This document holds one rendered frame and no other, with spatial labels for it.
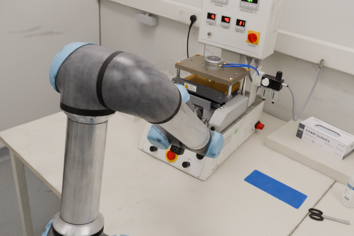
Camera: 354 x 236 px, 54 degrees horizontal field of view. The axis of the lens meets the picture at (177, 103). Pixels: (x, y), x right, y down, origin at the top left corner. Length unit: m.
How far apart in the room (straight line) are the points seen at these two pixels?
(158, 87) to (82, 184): 0.28
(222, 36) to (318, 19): 0.47
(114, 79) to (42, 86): 2.18
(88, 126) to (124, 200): 0.62
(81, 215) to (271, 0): 1.07
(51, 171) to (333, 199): 1.09
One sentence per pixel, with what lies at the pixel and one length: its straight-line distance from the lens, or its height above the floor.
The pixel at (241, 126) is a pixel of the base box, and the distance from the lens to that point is 1.56.
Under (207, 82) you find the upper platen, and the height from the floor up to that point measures 1.04.
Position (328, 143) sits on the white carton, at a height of 0.84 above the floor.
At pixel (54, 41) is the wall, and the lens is 2.74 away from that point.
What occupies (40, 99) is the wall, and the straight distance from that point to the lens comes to 2.83.
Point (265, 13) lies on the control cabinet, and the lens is 1.50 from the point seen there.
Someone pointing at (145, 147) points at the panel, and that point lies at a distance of 1.52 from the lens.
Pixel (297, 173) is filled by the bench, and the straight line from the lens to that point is 1.58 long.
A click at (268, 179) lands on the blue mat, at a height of 0.75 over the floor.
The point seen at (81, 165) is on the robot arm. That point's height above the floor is 1.18.
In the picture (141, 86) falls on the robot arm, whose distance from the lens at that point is 0.63.
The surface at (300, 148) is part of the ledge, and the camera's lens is 1.66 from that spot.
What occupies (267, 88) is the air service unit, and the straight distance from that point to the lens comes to 1.57.
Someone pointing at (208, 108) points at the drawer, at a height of 0.98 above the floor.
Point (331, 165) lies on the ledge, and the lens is 1.61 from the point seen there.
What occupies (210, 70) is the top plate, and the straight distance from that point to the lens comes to 1.46.
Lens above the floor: 1.63
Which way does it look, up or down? 27 degrees down
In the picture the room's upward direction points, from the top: 5 degrees clockwise
